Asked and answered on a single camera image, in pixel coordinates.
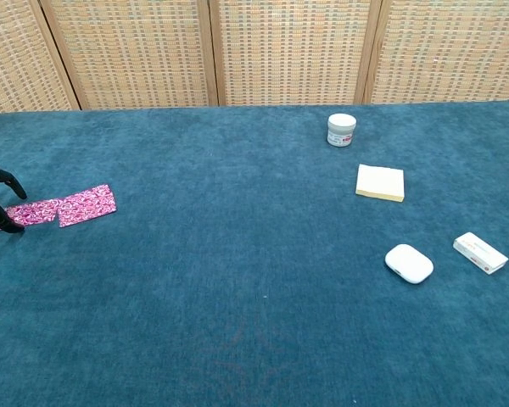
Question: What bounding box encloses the blue carpet table mat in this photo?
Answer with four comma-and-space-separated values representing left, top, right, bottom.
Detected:
0, 100, 509, 407

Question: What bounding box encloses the woven bamboo folding screen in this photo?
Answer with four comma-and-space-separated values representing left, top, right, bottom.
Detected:
0, 0, 509, 115

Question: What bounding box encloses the small white labelled jar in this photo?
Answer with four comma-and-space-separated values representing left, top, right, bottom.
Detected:
326, 113, 358, 148

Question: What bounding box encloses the pale yellow sticky note pad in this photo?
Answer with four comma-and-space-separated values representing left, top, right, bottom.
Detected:
355, 164, 406, 204

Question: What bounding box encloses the white earbuds charging case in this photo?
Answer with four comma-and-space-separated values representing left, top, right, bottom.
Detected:
384, 243, 434, 285

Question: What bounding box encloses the small white orange-print box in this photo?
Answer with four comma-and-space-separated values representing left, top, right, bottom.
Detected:
452, 231, 509, 276

